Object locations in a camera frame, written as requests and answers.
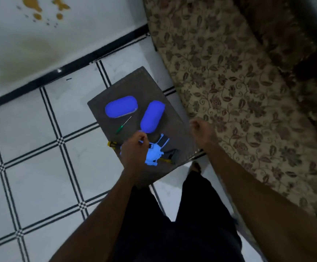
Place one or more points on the person's right hand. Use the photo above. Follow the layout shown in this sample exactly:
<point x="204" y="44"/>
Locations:
<point x="205" y="136"/>

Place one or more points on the person's left hand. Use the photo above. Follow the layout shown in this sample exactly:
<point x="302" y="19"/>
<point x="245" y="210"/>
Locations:
<point x="133" y="156"/>

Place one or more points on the person's left fingers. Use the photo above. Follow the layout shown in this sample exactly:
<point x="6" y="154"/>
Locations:
<point x="141" y="136"/>

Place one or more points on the person's right fingers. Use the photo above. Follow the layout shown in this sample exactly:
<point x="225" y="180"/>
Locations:
<point x="195" y="125"/>

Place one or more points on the person's right forearm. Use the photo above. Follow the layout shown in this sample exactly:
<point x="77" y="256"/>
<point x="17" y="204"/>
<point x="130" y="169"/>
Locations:
<point x="262" y="210"/>

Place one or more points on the person's left forearm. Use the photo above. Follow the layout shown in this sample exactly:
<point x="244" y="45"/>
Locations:
<point x="98" y="223"/>

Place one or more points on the light blue inner part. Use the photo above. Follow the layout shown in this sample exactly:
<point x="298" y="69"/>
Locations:
<point x="154" y="155"/>

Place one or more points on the blue oval shell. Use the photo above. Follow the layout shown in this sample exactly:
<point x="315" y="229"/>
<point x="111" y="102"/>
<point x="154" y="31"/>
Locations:
<point x="121" y="106"/>
<point x="153" y="116"/>

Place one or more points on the yellow black screwdriver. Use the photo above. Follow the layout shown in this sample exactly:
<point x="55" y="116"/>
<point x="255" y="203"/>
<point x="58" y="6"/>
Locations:
<point x="113" y="144"/>

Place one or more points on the black yellow hand tool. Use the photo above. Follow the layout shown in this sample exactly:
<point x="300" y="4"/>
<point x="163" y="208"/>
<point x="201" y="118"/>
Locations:
<point x="172" y="156"/>

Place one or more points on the person's foot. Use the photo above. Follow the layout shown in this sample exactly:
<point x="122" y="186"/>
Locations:
<point x="195" y="166"/>

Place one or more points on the grey square mat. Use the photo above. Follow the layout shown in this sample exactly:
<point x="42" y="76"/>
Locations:
<point x="136" y="84"/>

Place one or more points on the floral patterned sofa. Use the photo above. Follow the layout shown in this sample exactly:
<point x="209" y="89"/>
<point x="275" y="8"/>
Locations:
<point x="229" y="79"/>

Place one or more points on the person's black trousers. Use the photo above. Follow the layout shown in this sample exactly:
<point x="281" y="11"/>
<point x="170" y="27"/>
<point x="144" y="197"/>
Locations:
<point x="196" y="229"/>

